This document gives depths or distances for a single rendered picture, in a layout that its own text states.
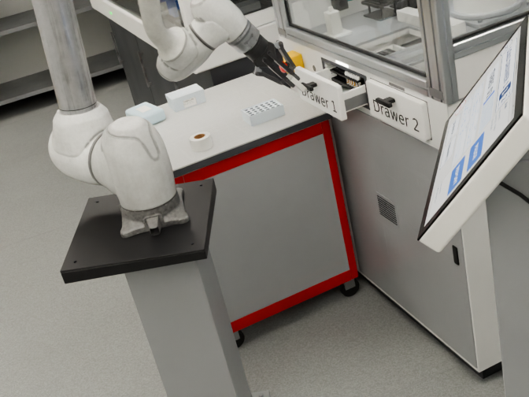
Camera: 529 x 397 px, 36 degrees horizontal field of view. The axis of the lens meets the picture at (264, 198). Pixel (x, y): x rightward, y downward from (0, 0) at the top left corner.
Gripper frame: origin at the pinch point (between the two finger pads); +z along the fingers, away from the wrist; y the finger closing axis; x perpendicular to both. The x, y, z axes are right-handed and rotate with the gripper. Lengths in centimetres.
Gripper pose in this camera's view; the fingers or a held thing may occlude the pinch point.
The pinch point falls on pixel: (296, 83)
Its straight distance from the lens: 249.5
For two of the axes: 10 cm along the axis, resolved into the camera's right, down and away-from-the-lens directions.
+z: 6.8, 5.1, 5.3
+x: -4.0, -3.4, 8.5
